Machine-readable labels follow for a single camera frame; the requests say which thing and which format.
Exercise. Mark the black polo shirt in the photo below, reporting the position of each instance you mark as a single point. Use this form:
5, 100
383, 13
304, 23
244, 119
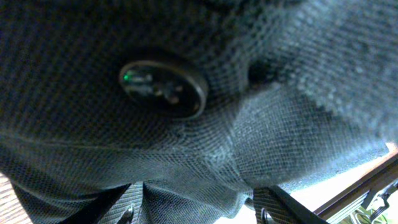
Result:
202, 101

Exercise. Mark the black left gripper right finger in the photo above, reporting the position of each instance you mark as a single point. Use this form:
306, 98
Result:
274, 205

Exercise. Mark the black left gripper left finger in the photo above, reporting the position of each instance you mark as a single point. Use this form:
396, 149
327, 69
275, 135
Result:
119, 205

